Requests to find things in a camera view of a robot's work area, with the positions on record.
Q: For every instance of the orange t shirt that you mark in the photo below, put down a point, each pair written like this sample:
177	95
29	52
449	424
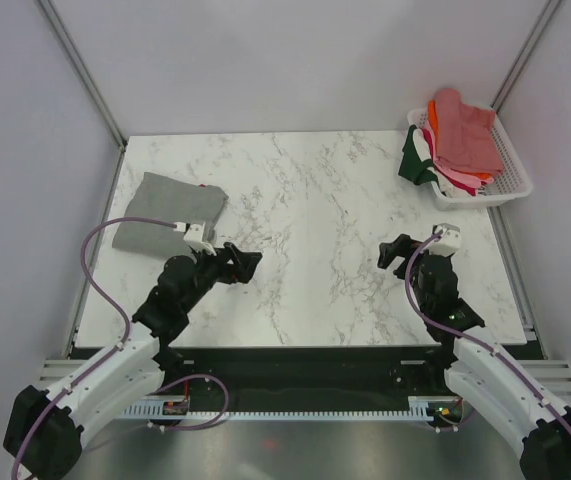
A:
484	178

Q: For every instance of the right aluminium frame post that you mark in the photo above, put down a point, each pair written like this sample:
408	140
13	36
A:
526	52

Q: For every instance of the aluminium frame post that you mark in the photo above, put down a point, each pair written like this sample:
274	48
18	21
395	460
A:
63	37
526	52

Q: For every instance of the light pink t shirt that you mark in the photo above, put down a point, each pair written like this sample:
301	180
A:
466	182

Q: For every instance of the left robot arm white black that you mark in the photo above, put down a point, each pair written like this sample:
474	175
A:
48	429

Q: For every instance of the salmon pink t shirt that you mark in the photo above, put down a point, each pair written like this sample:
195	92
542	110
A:
464	140

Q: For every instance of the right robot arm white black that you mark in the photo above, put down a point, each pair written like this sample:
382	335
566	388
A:
476	367

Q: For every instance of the white slotted cable duct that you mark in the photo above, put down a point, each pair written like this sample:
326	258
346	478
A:
417	409

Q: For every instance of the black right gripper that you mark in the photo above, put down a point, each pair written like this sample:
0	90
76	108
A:
402	246

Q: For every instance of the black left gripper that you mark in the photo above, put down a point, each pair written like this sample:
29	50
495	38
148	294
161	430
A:
243	267

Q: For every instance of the folded grey t shirt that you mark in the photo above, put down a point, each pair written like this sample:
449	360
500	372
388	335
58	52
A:
168	200

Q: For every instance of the left aluminium frame post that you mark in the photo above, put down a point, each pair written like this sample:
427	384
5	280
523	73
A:
63	37

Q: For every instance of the white plastic laundry basket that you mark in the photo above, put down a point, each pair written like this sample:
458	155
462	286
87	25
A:
513	183

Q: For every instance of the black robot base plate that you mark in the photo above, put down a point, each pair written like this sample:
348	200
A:
296	379

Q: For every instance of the dark green white garment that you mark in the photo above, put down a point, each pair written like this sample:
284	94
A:
413	167

